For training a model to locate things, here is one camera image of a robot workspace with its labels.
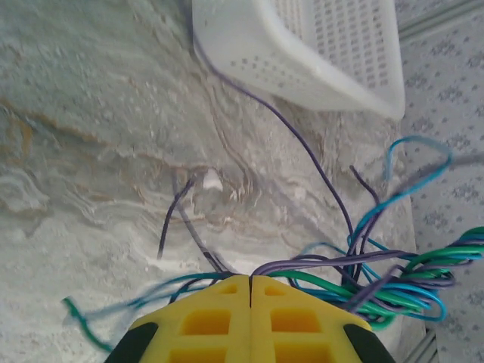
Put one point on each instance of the aluminium frame post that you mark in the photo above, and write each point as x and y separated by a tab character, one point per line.
435	24

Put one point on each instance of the aluminium frame rail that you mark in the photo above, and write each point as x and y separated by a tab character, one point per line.
427	348

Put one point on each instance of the white perforated plastic basket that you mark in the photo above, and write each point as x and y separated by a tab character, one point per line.
257	38

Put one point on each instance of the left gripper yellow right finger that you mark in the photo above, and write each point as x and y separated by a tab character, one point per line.
261	321

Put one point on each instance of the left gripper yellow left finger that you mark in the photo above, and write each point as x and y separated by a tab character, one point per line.
242	321

